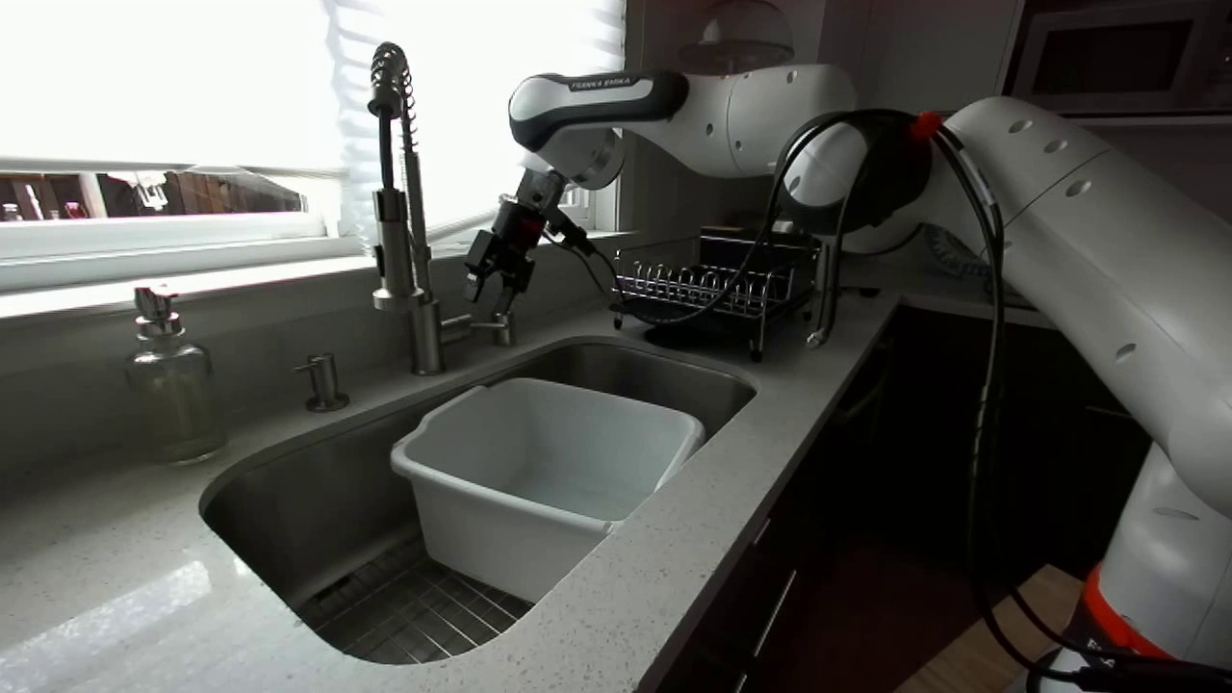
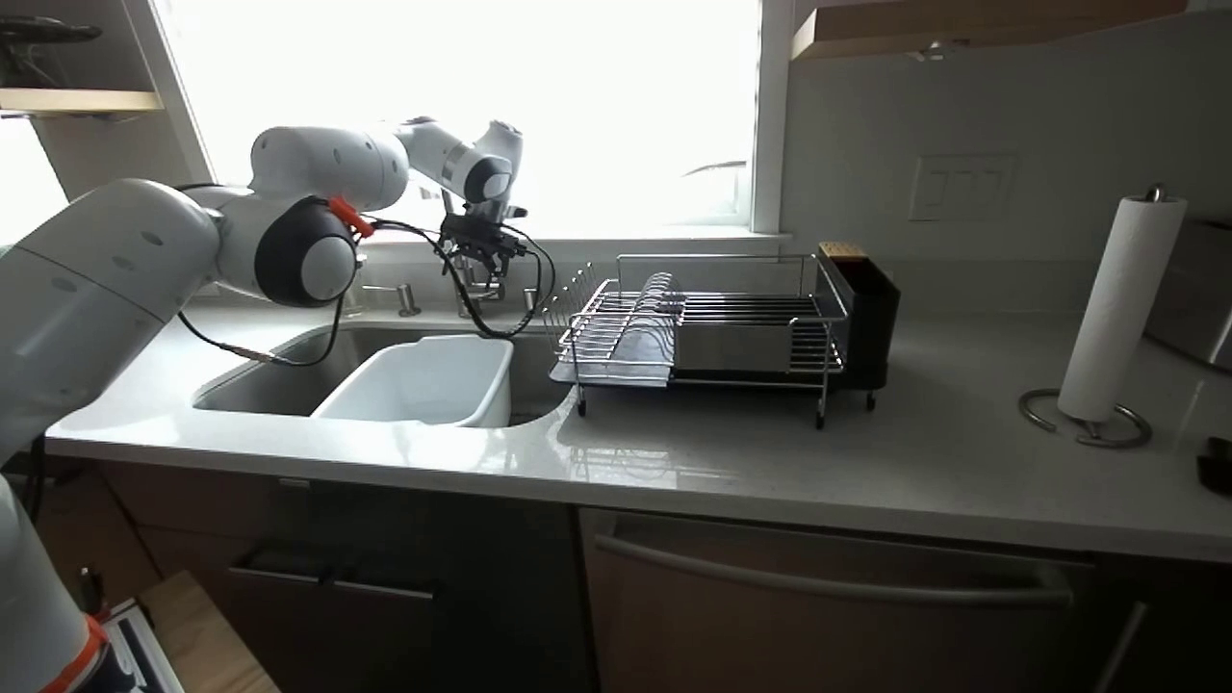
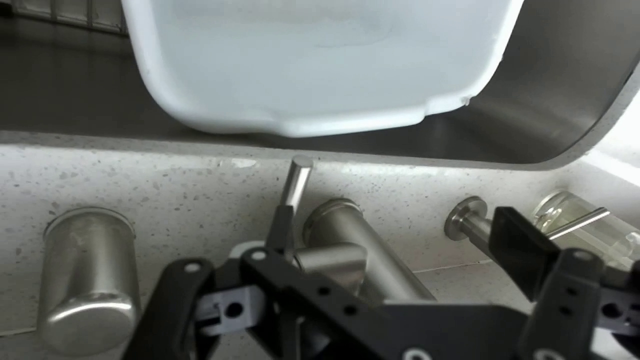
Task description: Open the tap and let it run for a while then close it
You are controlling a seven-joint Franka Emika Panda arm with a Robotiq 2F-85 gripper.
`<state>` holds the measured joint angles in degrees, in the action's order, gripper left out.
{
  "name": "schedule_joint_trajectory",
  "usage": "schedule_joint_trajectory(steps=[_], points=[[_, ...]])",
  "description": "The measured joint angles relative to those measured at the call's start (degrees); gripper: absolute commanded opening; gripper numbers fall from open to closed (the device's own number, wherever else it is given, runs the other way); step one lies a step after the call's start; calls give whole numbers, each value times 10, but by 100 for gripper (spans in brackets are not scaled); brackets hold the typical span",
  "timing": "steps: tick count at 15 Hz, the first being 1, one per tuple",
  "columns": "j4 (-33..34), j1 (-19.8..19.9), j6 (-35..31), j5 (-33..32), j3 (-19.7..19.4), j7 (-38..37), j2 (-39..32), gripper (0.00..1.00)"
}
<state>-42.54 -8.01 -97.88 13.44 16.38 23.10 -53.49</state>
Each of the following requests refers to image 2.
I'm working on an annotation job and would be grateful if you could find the grey steel sink basin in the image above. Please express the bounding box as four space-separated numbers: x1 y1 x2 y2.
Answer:
190 318 579 432

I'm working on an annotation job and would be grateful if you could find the white wall outlet plate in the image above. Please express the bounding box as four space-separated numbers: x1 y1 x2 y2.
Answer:
909 151 1013 227

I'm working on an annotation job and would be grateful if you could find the small black countertop object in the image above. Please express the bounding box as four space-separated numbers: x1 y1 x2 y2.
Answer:
1192 434 1232 502

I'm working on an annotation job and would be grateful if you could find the dark cabinet drawer front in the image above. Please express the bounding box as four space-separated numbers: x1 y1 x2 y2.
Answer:
104 459 601 693

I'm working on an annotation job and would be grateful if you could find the wooden wall shelf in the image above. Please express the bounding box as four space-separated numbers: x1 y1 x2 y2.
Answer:
0 85 173 119

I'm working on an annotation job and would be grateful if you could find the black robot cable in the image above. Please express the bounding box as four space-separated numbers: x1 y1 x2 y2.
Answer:
168 210 564 376

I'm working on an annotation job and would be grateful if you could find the brown wooden wall cabinet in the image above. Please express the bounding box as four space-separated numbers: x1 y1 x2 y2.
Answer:
791 0 1192 65

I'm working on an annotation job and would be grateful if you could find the black utensil caddy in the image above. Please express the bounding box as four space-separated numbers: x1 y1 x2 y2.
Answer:
822 242 905 394

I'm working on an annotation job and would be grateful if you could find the metal paper towel holder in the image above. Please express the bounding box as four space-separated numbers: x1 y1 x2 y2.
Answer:
1017 181 1157 453

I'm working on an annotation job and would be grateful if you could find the white plastic wash tub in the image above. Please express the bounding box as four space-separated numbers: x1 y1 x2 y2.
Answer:
312 332 521 432

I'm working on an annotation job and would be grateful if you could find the metal wire dish rack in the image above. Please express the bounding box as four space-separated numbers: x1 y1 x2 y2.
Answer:
547 246 863 432

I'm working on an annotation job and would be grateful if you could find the bright window with white frame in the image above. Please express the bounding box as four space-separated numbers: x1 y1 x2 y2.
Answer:
150 0 791 251

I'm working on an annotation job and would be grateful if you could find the white paper towel roll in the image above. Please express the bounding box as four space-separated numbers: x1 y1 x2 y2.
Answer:
1054 189 1192 429

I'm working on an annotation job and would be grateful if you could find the silver countertop appliance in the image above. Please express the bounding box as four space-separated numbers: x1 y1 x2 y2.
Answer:
1142 215 1232 376

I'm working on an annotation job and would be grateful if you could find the chrome spring kitchen faucet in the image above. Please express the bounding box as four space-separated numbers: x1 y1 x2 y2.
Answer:
446 263 507 325

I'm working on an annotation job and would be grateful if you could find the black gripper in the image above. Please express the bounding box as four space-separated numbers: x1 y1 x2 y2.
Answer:
442 208 516 295

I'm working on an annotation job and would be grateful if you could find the dark dishwasher with bar handle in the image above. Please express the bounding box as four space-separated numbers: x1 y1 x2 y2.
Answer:
575 504 1126 693

